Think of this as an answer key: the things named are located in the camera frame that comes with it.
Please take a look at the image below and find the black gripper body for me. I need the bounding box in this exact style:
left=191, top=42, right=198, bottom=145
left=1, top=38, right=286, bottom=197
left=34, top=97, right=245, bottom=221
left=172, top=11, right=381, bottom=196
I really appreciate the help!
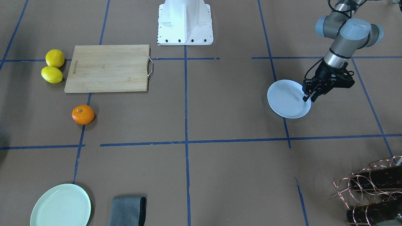
left=302, top=62, right=355, bottom=95

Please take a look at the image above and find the light blue plate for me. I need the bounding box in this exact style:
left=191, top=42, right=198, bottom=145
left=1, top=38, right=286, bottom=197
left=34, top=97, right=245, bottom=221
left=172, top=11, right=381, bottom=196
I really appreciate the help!
left=267, top=79, right=312, bottom=119

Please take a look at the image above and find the orange fruit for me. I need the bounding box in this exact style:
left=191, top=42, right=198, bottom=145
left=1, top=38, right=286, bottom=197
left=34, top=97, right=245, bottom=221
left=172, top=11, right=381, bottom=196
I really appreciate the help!
left=71, top=105, right=95, bottom=125

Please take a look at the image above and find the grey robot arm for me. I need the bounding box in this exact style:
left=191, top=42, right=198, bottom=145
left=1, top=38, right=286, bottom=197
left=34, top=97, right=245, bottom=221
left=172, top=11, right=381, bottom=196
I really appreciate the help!
left=302, top=0, right=384, bottom=102

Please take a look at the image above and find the light green plate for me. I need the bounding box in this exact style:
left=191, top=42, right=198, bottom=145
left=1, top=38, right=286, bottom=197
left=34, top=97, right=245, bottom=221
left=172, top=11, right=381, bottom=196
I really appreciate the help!
left=30, top=184, right=91, bottom=226

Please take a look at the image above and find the bamboo cutting board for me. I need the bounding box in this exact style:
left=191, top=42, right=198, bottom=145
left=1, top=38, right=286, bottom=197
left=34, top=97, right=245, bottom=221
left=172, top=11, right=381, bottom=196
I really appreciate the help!
left=64, top=45, right=153, bottom=93

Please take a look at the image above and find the folded grey cloth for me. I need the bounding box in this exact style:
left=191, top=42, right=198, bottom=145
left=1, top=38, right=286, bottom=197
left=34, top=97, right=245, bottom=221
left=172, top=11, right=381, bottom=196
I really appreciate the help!
left=109, top=196, right=147, bottom=226

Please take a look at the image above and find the copper wire bottle rack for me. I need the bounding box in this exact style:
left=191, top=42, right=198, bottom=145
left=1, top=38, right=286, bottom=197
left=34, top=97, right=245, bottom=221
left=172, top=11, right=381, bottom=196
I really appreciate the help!
left=333, top=156, right=402, bottom=226

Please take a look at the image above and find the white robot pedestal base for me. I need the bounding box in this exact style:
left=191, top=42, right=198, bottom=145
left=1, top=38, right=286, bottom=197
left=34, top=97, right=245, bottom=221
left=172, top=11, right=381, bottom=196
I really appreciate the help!
left=157, top=0, right=214, bottom=46

